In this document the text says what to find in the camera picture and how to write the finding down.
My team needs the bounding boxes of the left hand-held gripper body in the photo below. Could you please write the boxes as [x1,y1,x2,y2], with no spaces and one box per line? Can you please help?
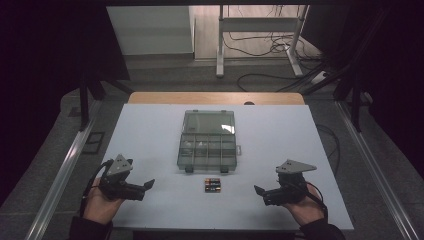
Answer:
[99,153,146,202]

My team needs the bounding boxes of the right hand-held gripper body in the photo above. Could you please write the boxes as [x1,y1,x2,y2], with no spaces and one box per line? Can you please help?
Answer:
[262,159,318,206]

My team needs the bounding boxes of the clear grey plastic compartment box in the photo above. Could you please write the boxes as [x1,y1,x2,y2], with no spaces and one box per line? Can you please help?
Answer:
[176,109,243,174]

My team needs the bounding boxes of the person's right hand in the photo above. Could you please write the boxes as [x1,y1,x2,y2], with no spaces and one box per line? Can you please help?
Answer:
[283,183,326,227]

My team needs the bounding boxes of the person's left hand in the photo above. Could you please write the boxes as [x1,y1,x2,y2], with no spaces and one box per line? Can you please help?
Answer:
[82,178,126,225]

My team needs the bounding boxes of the dark floor socket plate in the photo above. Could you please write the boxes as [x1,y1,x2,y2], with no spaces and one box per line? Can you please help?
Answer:
[81,131,106,155]

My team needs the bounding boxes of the black metal stand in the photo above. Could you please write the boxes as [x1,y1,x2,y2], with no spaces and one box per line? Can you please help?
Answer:
[78,70,135,132]
[301,63,374,133]

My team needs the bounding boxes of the wooden table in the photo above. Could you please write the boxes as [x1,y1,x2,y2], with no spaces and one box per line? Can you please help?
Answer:
[127,91,306,106]

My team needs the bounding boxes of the white power strip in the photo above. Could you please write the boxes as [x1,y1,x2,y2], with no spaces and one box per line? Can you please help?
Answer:
[310,70,330,85]

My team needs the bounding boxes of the white cabinet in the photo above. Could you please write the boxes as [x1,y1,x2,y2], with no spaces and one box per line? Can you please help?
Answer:
[107,5,196,56]

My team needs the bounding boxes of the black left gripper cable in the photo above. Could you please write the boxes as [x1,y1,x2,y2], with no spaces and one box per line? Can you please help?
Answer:
[79,158,115,218]

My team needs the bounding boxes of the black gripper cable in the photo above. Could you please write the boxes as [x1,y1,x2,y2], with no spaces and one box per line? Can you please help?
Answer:
[79,158,115,218]
[304,181,330,222]

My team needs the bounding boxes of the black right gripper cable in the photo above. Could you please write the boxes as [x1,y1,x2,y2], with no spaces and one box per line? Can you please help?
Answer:
[304,181,330,222]

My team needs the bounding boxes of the aluminium rail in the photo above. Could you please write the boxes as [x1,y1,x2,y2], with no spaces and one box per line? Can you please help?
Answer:
[24,99,103,240]
[335,100,422,240]

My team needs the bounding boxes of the thin black cable loop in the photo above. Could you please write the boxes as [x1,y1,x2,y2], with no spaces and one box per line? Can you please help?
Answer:
[315,123,342,175]

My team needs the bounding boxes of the long black floor cable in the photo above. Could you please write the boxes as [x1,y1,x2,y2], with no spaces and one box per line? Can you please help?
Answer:
[236,68,323,93]

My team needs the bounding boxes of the tangle of black floor cables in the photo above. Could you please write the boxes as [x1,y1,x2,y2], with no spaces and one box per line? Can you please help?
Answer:
[222,31,303,58]

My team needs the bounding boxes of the white metal desk frame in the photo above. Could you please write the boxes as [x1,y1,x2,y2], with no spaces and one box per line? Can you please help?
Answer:
[215,4,306,79]

